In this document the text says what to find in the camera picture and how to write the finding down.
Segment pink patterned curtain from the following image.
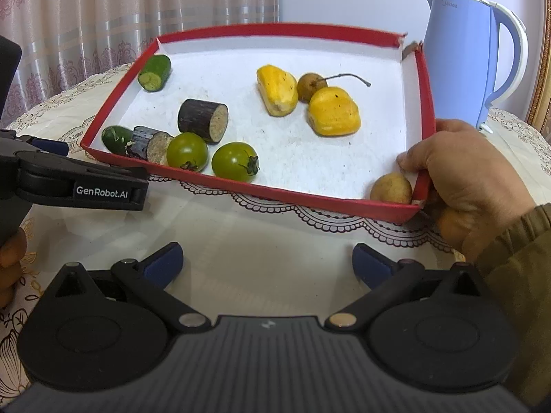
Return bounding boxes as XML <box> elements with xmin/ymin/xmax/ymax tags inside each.
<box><xmin>0</xmin><ymin>0</ymin><xmax>280</xmax><ymax>117</ymax></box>

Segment brown longan fruit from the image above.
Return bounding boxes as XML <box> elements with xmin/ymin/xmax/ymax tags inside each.
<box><xmin>369</xmin><ymin>172</ymin><xmax>414</xmax><ymax>205</ymax></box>
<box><xmin>297</xmin><ymin>72</ymin><xmax>372</xmax><ymax>104</ymax></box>

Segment gold wall frame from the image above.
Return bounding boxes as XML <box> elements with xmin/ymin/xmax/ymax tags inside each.
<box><xmin>526</xmin><ymin>0</ymin><xmax>551</xmax><ymax>126</ymax></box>

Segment blue electric kettle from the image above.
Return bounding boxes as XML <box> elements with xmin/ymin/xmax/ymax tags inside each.
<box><xmin>419</xmin><ymin>0</ymin><xmax>529</xmax><ymax>135</ymax></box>

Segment person's left hand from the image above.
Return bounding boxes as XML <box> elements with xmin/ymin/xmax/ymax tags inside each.
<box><xmin>0</xmin><ymin>227</ymin><xmax>27</xmax><ymax>308</ymax></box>

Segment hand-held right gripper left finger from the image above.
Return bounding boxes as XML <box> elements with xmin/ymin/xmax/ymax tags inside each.
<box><xmin>37</xmin><ymin>242</ymin><xmax>214</xmax><ymax>332</ymax></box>

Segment red cardboard box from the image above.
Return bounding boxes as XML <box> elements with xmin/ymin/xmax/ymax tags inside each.
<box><xmin>80</xmin><ymin>23</ymin><xmax>437</xmax><ymax>225</ymax></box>

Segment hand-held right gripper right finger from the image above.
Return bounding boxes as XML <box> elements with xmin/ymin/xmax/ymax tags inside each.
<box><xmin>324</xmin><ymin>243</ymin><xmax>489</xmax><ymax>332</ymax></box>

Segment another person's forearm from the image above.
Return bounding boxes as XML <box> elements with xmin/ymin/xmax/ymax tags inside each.
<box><xmin>474</xmin><ymin>203</ymin><xmax>551</xmax><ymax>405</ymax></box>

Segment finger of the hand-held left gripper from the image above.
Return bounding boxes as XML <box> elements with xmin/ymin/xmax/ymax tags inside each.
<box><xmin>0</xmin><ymin>130</ymin><xmax>70</xmax><ymax>158</ymax></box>

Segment green cucumber piece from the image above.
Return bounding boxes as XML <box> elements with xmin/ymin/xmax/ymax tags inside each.
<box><xmin>102</xmin><ymin>126</ymin><xmax>135</xmax><ymax>156</ymax></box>
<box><xmin>138</xmin><ymin>54</ymin><xmax>172</xmax><ymax>93</ymax></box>

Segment green tomato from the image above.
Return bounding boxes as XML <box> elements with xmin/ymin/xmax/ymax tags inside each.
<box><xmin>166</xmin><ymin>132</ymin><xmax>209</xmax><ymax>173</ymax></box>
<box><xmin>211</xmin><ymin>142</ymin><xmax>260</xmax><ymax>182</ymax></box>

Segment yellow fruit piece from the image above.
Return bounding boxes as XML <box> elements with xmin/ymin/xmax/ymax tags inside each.
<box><xmin>257</xmin><ymin>64</ymin><xmax>299</xmax><ymax>117</ymax></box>
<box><xmin>307</xmin><ymin>86</ymin><xmax>362</xmax><ymax>137</ymax></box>

